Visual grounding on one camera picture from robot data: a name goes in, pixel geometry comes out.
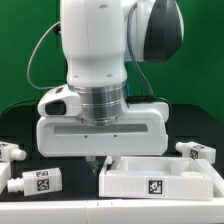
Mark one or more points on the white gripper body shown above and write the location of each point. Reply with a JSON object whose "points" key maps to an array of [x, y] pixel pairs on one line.
{"points": [[139, 131]]}

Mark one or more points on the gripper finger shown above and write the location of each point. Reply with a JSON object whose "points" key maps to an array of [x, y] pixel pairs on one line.
{"points": [[115, 161], [94, 164]]}

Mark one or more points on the white square table top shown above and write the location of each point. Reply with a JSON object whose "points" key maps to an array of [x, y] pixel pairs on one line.
{"points": [[172, 178]]}

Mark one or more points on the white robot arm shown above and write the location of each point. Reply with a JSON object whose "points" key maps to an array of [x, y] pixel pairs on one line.
{"points": [[93, 114]]}

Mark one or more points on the white front fence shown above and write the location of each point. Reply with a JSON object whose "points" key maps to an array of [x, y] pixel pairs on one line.
{"points": [[113, 212]]}

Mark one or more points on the white fence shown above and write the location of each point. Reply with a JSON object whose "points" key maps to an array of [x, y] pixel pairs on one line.
{"points": [[5, 174], [218, 181], [113, 212]]}

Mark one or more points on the white left fence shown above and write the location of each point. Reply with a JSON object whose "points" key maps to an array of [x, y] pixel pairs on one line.
{"points": [[5, 174]]}

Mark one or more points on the white right fence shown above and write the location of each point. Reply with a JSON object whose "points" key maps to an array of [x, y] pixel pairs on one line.
{"points": [[218, 181]]}

